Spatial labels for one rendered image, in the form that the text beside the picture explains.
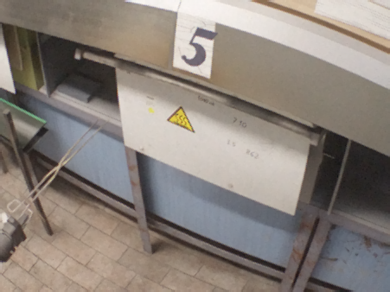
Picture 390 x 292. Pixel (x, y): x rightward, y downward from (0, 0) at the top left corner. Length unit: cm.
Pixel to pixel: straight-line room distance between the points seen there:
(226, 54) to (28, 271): 188
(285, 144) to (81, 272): 149
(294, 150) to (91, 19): 64
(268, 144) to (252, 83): 40
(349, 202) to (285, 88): 81
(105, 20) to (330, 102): 55
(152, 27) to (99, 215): 178
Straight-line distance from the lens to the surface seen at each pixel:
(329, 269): 214
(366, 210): 179
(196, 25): 109
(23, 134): 233
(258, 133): 144
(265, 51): 104
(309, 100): 105
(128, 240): 269
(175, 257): 262
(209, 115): 149
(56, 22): 135
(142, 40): 118
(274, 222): 202
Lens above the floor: 223
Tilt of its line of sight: 46 degrees down
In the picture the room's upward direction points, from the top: 1 degrees counter-clockwise
